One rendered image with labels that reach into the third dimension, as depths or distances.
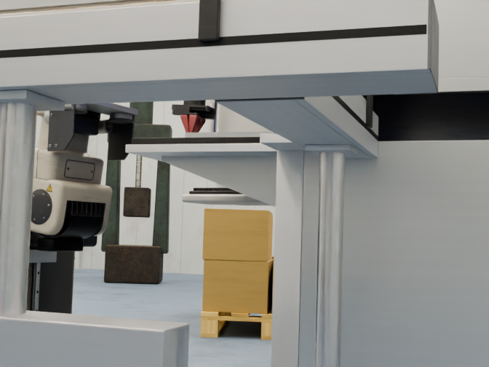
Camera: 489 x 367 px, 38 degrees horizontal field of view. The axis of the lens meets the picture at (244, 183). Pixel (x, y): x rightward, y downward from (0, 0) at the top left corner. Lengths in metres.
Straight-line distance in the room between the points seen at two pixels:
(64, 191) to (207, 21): 1.34
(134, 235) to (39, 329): 10.97
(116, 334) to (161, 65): 0.32
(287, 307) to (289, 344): 0.08
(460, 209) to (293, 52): 0.85
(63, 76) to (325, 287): 0.70
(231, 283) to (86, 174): 2.53
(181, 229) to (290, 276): 9.97
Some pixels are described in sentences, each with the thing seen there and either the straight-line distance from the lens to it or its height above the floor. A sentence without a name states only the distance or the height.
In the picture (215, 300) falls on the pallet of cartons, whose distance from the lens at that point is 4.65.
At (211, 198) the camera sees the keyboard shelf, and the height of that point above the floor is 0.79.
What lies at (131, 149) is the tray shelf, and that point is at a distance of 1.81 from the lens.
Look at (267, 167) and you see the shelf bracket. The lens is 1.76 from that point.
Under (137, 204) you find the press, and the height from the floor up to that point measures 0.99.
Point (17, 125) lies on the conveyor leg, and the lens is 1.00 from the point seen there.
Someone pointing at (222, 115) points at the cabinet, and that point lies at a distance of 2.85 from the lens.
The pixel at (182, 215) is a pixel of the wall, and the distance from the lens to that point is 11.57.
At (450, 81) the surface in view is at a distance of 1.61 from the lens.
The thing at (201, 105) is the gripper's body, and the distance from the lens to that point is 1.83.
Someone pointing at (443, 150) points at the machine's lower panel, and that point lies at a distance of 1.59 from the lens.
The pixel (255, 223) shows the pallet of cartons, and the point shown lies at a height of 0.73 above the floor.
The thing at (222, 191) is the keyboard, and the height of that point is 0.82.
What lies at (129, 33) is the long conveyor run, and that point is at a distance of 0.89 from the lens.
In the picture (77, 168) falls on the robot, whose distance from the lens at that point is 2.21.
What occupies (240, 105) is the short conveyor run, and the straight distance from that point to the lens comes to 0.99.
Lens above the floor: 0.67
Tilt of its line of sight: 4 degrees up
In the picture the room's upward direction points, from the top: 2 degrees clockwise
